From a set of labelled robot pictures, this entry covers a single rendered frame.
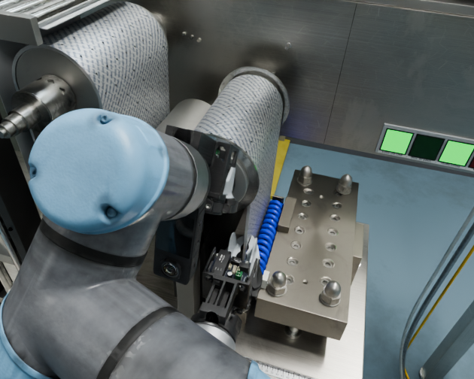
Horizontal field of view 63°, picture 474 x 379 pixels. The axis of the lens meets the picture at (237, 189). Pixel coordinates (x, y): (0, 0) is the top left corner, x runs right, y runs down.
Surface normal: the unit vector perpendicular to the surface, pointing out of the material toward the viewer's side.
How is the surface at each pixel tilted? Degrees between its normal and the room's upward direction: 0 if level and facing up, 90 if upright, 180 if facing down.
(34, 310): 45
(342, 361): 0
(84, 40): 21
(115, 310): 2
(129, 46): 55
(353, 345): 0
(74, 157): 50
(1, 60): 90
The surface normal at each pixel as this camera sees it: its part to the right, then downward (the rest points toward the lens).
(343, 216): 0.05, -0.76
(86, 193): -0.18, -0.02
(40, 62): -0.28, 0.61
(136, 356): -0.08, -0.63
